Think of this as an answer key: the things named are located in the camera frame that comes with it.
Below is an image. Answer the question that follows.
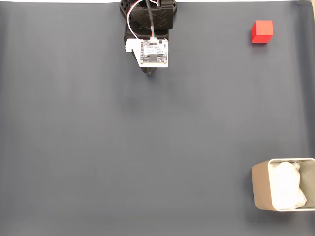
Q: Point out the red cube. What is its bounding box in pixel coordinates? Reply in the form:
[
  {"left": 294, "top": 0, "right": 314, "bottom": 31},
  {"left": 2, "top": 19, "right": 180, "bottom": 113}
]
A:
[{"left": 251, "top": 20, "right": 274, "bottom": 44}]

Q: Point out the beige rounded box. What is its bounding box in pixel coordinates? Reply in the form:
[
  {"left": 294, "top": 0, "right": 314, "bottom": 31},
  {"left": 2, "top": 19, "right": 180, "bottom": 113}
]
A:
[{"left": 251, "top": 157, "right": 315, "bottom": 212}]

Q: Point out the dark grey mat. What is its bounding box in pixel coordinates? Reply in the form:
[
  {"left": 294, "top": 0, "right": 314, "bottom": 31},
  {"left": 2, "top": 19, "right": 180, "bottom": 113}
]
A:
[{"left": 0, "top": 1, "right": 315, "bottom": 236}]

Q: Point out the white crumpled cloth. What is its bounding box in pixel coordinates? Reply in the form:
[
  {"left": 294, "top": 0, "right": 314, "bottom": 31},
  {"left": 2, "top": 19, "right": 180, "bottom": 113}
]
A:
[{"left": 268, "top": 161, "right": 308, "bottom": 211}]

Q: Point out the white and red cable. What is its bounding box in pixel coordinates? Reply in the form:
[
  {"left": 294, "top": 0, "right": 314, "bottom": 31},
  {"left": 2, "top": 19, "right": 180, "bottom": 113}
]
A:
[{"left": 126, "top": 0, "right": 163, "bottom": 41}]

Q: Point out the white camera board mount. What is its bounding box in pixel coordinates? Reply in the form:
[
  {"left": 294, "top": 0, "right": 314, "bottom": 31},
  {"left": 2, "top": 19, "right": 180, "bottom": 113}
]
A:
[{"left": 125, "top": 37, "right": 170, "bottom": 68}]

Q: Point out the black cable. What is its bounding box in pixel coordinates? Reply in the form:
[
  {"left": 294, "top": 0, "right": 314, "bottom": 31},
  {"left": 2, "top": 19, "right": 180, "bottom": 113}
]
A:
[{"left": 145, "top": 0, "right": 158, "bottom": 41}]

